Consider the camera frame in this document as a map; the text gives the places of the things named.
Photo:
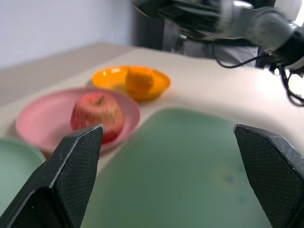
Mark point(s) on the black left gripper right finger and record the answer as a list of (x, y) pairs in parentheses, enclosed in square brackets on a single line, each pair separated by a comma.
[(273, 175)]

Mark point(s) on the red apple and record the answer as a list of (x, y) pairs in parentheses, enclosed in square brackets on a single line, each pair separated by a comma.
[(95, 114)]

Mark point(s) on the pink plate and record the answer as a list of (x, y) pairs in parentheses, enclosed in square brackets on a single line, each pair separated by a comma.
[(45, 118)]

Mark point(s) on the orange plate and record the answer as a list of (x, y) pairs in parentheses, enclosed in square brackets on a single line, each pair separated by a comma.
[(107, 79)]

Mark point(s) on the orange fruit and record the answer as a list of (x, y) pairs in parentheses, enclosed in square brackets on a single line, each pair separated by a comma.
[(139, 79)]

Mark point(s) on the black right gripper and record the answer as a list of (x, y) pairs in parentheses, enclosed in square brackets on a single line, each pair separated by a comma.
[(190, 16)]

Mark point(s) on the large green tray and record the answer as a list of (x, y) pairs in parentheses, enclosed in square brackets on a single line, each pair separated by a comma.
[(171, 171)]

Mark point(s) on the dark background cabinet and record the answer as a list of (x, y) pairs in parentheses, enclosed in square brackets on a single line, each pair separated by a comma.
[(148, 33)]

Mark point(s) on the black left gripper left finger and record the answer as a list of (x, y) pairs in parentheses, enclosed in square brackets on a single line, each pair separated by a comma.
[(59, 185)]

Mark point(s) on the light green plate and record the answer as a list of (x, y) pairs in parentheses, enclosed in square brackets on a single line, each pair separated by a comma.
[(14, 164)]

